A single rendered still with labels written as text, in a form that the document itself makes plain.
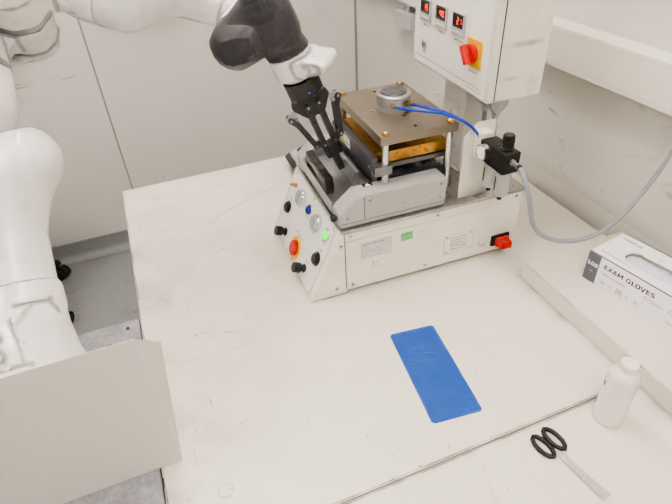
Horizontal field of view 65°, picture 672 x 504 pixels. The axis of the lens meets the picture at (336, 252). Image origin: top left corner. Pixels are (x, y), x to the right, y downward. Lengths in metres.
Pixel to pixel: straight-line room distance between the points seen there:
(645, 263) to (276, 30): 0.88
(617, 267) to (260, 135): 1.94
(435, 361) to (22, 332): 0.73
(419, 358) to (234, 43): 0.71
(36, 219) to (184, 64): 1.69
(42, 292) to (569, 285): 1.03
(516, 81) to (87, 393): 0.96
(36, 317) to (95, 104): 1.75
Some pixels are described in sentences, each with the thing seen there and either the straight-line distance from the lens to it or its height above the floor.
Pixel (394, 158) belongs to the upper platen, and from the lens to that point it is 1.17.
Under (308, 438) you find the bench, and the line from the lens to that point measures 0.99.
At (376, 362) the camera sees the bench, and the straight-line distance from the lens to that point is 1.09.
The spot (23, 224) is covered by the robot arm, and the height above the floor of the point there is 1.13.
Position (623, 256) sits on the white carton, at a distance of 1.27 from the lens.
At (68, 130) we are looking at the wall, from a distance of 2.64.
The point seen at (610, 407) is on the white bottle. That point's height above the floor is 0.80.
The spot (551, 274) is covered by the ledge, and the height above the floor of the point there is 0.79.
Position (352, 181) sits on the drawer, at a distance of 1.21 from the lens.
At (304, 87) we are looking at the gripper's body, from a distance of 1.10.
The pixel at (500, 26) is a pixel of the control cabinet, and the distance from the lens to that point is 1.11.
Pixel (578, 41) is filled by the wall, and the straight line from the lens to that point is 1.47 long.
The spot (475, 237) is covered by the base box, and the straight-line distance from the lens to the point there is 1.32.
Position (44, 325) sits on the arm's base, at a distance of 0.94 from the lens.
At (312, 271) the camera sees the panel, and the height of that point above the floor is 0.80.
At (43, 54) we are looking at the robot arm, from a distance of 1.22.
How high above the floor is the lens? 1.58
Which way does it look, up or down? 37 degrees down
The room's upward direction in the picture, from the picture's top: 3 degrees counter-clockwise
